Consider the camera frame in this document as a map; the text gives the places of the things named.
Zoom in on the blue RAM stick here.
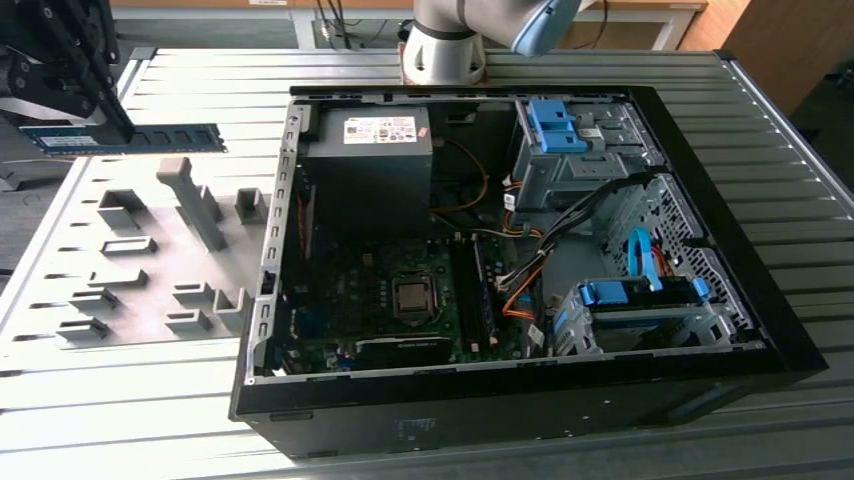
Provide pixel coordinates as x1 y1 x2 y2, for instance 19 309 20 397
18 123 230 157
471 238 501 346

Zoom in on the blue drive bay latch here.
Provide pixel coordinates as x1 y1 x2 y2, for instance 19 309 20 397
525 99 590 154

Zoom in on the grey parts rack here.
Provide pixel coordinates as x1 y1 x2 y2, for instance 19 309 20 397
54 155 272 349

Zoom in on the blue wire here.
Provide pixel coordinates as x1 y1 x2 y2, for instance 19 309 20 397
626 227 666 294

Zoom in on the orange flat wire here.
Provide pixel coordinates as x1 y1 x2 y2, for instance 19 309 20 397
501 279 546 319

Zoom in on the black wire bundle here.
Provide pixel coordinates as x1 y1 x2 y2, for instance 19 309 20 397
497 172 653 296

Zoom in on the black PC case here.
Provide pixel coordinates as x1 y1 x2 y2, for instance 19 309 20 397
227 84 829 459

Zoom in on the grey metal drive cage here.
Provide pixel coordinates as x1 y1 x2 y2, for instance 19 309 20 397
510 99 669 214

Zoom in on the black graphics card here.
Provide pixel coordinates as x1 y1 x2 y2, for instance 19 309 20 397
353 333 455 369

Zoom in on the silver CPU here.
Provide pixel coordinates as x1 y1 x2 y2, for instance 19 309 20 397
398 282 433 311

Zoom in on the green motherboard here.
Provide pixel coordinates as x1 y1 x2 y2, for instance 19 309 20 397
279 234 529 374

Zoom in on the CPU socket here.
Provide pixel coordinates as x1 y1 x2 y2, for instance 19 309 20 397
389 269 446 329

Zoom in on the thin yellow wire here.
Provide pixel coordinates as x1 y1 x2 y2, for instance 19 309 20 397
433 139 493 216

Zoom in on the black RAM slot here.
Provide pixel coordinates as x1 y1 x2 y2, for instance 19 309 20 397
447 232 483 354

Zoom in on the hard disk in blue carrier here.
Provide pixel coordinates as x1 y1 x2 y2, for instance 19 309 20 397
577 277 710 311

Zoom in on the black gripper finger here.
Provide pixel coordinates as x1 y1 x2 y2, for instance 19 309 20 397
0 49 95 101
39 0 135 155

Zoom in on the grey power supply unit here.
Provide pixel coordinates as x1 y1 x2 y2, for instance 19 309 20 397
300 105 437 241

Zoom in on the brown wooden cabinet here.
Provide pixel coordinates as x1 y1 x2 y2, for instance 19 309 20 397
679 0 854 117

